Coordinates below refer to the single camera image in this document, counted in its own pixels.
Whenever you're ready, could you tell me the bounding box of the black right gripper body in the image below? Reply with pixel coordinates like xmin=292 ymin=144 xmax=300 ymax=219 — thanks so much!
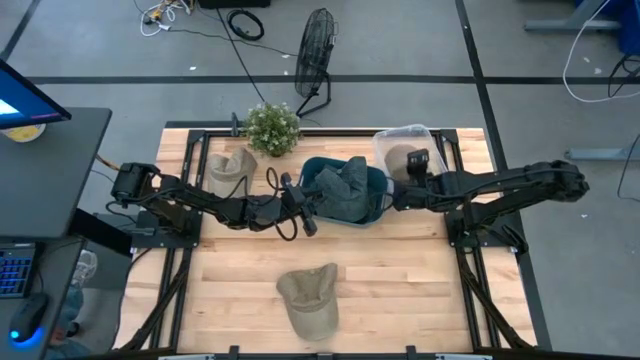
xmin=392 ymin=172 xmax=444 ymax=212

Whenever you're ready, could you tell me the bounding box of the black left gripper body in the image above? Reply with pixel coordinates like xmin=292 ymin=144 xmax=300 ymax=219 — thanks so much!
xmin=272 ymin=174 xmax=320 ymax=238

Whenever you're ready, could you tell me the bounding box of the grey fabric hat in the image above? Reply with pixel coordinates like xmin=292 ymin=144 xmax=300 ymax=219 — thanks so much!
xmin=312 ymin=155 xmax=372 ymax=224

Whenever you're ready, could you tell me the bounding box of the tan hat in clear container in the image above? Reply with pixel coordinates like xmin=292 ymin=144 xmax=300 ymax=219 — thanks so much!
xmin=384 ymin=144 xmax=422 ymax=182

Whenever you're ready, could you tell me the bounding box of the tan crumpled bucket hat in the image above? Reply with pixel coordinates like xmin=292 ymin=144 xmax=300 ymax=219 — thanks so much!
xmin=206 ymin=146 xmax=259 ymax=199

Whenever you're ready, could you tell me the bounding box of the blue plastic bin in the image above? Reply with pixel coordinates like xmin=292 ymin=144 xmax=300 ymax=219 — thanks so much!
xmin=298 ymin=155 xmax=390 ymax=227

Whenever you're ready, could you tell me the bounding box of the clear plastic container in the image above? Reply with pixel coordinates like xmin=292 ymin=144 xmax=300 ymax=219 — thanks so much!
xmin=372 ymin=123 xmax=449 ymax=184

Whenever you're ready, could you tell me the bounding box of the green potted plant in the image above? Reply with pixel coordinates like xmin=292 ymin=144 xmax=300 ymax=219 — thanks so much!
xmin=242 ymin=102 xmax=302 ymax=158

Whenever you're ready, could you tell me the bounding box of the tan baseball cap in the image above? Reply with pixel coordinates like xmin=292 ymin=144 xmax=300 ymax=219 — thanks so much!
xmin=275 ymin=262 xmax=341 ymax=343

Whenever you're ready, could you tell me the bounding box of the black floor fan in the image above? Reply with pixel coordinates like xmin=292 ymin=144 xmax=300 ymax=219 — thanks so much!
xmin=293 ymin=7 xmax=338 ymax=119

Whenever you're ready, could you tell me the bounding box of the grey desk foot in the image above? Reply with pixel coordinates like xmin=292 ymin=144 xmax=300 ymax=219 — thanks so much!
xmin=564 ymin=146 xmax=640 ymax=162

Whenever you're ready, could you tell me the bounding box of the black box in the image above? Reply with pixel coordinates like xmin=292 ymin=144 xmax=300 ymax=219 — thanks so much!
xmin=197 ymin=0 xmax=272 ymax=10

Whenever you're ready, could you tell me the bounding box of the grey desk leg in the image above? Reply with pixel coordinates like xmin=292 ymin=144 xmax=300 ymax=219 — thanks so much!
xmin=523 ymin=0 xmax=622 ymax=34

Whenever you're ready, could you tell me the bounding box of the person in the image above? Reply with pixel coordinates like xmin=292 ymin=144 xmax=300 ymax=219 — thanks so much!
xmin=43 ymin=248 xmax=100 ymax=360

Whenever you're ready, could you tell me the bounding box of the black keyboard desk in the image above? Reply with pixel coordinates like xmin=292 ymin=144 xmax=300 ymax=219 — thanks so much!
xmin=0 ymin=236 xmax=87 ymax=360

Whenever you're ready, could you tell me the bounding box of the blue object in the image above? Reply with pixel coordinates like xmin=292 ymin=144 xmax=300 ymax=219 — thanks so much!
xmin=574 ymin=0 xmax=640 ymax=56

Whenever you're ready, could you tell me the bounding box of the yellow round object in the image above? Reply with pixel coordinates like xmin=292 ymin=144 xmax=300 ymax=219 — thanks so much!
xmin=1 ymin=123 xmax=48 ymax=144

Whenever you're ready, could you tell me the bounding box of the backlit keyboard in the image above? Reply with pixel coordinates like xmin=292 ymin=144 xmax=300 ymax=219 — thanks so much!
xmin=0 ymin=243 xmax=38 ymax=300

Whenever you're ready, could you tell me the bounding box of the computer monitor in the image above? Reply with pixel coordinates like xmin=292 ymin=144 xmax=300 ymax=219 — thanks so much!
xmin=0 ymin=58 xmax=73 ymax=131

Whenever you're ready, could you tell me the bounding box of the black computer mouse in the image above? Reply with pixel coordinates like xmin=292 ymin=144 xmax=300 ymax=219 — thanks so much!
xmin=8 ymin=292 xmax=50 ymax=346

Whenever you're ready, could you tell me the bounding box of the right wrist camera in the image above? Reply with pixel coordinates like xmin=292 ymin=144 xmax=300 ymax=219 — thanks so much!
xmin=405 ymin=148 xmax=432 ymax=176

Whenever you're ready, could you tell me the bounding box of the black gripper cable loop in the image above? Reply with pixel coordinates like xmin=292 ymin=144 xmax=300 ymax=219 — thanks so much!
xmin=273 ymin=218 xmax=301 ymax=243

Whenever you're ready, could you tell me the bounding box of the long black floor cable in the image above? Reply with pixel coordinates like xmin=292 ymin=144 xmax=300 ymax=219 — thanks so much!
xmin=214 ymin=0 xmax=299 ymax=104

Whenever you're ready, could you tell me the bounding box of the coiled black cable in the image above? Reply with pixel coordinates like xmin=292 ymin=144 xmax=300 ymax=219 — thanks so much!
xmin=226 ymin=8 xmax=266 ymax=42

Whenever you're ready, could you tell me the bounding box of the orange cable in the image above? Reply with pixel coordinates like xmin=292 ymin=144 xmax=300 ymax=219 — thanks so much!
xmin=95 ymin=154 xmax=121 ymax=172

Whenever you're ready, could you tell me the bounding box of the long white floor cable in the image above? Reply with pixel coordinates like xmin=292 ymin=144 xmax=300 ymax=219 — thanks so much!
xmin=561 ymin=0 xmax=640 ymax=104

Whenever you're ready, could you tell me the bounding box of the thin black floor cable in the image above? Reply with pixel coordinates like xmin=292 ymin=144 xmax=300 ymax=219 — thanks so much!
xmin=616 ymin=132 xmax=640 ymax=204

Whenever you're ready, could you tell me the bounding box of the black looped floor cable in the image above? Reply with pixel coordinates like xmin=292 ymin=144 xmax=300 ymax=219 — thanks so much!
xmin=606 ymin=53 xmax=640 ymax=99

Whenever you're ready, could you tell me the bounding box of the white cable bundle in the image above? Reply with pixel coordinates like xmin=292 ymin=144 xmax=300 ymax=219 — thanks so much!
xmin=132 ymin=0 xmax=194 ymax=38

